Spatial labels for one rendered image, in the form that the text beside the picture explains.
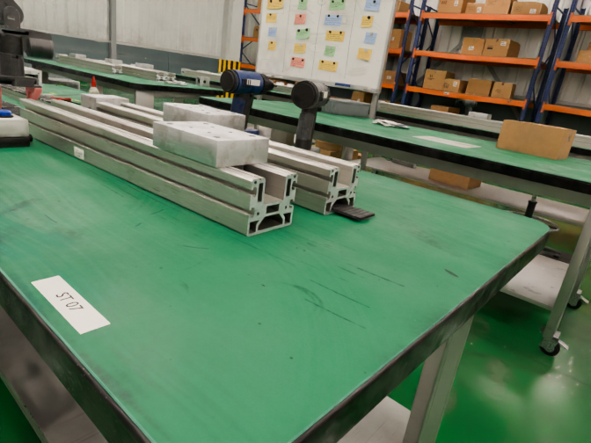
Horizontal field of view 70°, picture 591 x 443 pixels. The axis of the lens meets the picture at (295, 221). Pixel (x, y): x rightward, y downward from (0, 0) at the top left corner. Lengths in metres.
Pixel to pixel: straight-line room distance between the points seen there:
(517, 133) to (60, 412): 2.28
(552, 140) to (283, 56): 2.75
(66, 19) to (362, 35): 10.22
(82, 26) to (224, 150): 12.74
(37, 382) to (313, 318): 0.94
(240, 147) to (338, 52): 3.42
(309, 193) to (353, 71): 3.20
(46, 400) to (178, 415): 0.91
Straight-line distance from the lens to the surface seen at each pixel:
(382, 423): 1.20
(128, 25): 13.90
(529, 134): 2.52
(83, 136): 0.98
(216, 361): 0.37
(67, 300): 0.46
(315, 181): 0.76
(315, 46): 4.21
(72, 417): 1.16
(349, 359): 0.39
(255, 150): 0.68
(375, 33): 3.86
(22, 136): 1.11
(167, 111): 1.05
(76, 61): 5.35
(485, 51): 10.62
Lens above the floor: 1.01
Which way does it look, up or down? 19 degrees down
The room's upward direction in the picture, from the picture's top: 8 degrees clockwise
